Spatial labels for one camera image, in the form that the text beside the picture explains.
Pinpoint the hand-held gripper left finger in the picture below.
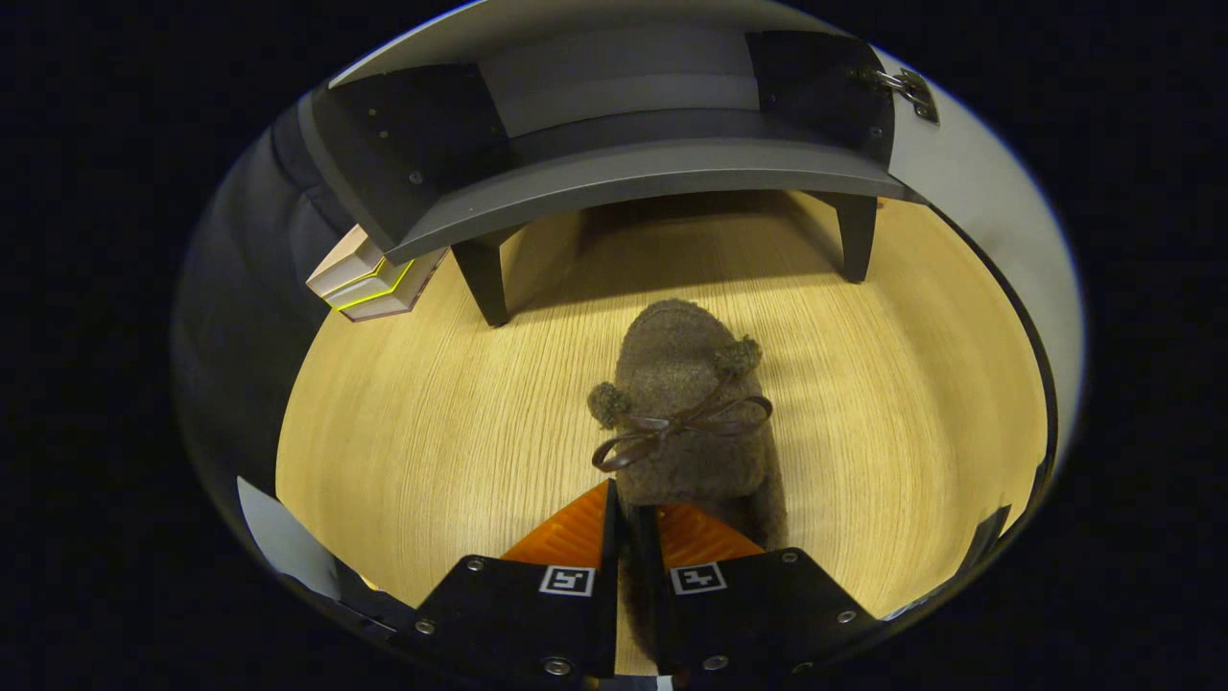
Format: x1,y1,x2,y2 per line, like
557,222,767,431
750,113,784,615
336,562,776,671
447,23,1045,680
414,478,622,680

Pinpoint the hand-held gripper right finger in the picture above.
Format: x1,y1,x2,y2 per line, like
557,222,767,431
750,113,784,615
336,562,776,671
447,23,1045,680
635,501,881,680

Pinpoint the brown fluffy shoe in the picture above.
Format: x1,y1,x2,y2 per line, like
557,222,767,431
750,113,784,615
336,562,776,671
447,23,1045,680
587,298,790,673

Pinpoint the dark grey shoe cabinet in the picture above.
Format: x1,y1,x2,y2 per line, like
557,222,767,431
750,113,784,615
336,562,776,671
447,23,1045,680
297,0,922,327

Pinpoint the metal door hinge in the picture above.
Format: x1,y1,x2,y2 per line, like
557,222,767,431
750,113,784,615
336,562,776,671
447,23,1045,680
857,65,941,126

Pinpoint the light grey sheet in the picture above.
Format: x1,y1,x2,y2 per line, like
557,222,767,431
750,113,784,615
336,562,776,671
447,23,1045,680
236,475,342,604

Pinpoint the stack of books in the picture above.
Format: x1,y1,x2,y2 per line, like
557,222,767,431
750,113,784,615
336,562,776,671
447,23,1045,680
305,224,450,323

